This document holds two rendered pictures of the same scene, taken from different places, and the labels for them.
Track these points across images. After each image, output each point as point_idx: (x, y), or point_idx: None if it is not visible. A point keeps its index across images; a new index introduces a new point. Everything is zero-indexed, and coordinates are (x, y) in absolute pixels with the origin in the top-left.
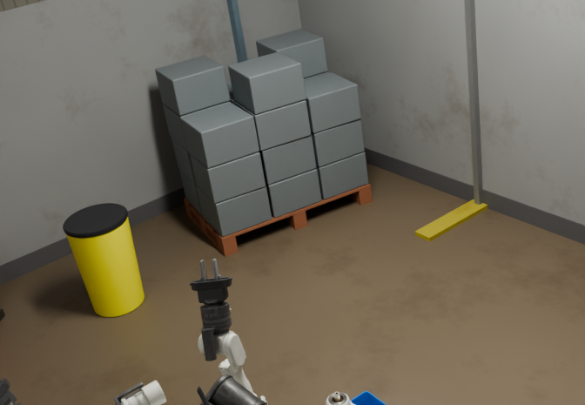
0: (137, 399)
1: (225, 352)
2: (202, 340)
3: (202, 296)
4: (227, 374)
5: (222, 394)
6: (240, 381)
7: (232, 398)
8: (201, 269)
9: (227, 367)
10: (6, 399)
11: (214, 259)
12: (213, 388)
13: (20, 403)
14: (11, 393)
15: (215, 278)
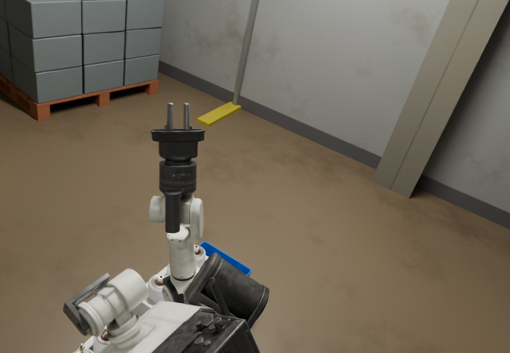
0: (110, 302)
1: (190, 222)
2: (156, 206)
3: (168, 150)
4: (218, 253)
5: (220, 282)
6: (192, 253)
7: (234, 286)
8: (170, 115)
9: (181, 239)
10: None
11: (187, 103)
12: (208, 275)
13: None
14: None
15: (187, 127)
